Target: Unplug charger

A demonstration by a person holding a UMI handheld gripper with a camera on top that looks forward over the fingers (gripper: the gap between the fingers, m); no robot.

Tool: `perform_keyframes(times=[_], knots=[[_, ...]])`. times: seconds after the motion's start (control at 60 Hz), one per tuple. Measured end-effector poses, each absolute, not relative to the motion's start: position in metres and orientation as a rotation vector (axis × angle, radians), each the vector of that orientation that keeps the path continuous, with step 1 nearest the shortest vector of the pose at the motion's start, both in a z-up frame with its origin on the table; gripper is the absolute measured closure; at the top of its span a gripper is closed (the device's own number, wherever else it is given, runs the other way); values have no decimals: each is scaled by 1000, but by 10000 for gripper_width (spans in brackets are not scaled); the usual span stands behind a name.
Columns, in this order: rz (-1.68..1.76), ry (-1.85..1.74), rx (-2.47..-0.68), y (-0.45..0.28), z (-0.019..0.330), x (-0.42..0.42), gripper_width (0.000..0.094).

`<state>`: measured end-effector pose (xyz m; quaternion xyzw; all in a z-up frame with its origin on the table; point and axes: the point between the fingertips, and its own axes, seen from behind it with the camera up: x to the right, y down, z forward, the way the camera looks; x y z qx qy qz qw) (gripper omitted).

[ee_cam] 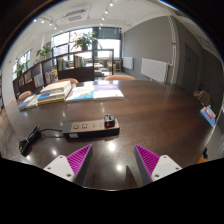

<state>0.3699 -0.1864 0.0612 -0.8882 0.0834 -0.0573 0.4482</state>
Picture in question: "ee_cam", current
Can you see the large potted plant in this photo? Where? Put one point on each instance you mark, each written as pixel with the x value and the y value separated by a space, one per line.
pixel 84 40

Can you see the black wood-topped power strip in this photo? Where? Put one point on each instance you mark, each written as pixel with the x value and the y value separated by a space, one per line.
pixel 86 128

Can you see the orange-brown chair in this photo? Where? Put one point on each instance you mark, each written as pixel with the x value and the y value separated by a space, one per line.
pixel 25 94
pixel 120 77
pixel 68 80

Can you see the large white wall radiator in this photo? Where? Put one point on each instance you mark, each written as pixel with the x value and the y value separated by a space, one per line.
pixel 154 70

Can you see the medium potted plant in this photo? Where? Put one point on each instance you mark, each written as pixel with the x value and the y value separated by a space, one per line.
pixel 44 52

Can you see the thin blue book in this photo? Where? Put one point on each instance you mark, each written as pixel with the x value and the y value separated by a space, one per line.
pixel 28 101

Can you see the ceiling spot lights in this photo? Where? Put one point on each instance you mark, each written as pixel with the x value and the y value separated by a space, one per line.
pixel 106 12

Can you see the purple and white book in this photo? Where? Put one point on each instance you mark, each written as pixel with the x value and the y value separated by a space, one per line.
pixel 107 91

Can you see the blue-covered thick book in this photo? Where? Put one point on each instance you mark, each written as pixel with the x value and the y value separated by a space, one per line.
pixel 50 99

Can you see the far wooden tables and chairs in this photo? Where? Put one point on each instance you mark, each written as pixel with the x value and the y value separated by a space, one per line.
pixel 106 68

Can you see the small white wall radiator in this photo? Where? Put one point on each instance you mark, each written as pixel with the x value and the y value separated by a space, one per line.
pixel 128 62

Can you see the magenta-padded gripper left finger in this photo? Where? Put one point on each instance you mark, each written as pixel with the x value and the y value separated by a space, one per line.
pixel 58 166

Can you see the blue and red box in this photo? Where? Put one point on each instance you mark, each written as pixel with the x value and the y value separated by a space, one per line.
pixel 208 116

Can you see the ceiling air conditioner unit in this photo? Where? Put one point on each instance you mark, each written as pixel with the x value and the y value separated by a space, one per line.
pixel 76 16

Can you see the brown chair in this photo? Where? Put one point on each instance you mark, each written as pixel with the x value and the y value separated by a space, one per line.
pixel 203 97

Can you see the small potted plant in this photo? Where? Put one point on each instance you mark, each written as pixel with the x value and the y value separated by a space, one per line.
pixel 21 68

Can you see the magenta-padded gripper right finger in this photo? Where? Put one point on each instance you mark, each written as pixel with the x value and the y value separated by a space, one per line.
pixel 166 166

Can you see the dark wooden shelf unit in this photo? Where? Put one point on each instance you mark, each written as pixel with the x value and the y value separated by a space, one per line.
pixel 76 73

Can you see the grey door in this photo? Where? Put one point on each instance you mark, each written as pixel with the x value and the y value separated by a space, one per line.
pixel 191 70

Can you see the white vertical wall pipe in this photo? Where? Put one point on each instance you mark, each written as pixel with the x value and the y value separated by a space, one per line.
pixel 173 50

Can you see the white illustrated blue book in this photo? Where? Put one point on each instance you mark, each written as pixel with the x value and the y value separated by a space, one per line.
pixel 80 94

